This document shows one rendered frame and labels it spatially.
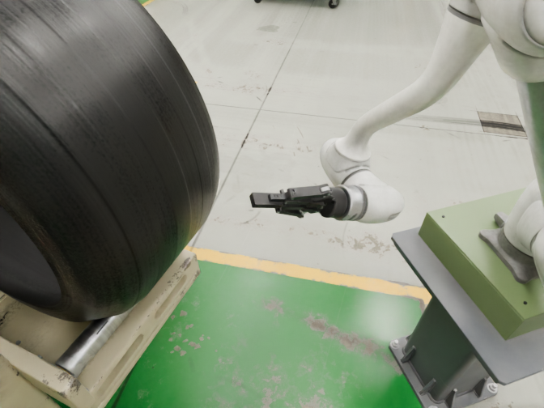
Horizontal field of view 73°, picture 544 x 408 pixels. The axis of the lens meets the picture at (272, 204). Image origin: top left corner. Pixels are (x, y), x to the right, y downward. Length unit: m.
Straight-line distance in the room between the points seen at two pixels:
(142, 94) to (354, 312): 1.52
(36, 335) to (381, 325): 1.36
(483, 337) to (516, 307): 0.12
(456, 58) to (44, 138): 0.65
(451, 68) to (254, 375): 1.33
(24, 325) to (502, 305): 1.12
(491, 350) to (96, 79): 1.03
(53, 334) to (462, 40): 0.98
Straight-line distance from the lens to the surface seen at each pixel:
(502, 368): 1.11
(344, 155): 1.00
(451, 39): 0.77
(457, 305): 1.16
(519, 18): 0.53
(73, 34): 0.48
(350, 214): 0.90
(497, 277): 1.13
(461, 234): 1.20
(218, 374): 1.68
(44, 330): 0.97
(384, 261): 2.04
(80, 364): 0.76
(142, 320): 0.82
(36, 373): 0.74
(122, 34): 0.51
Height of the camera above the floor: 1.54
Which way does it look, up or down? 43 degrees down
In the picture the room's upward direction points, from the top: straight up
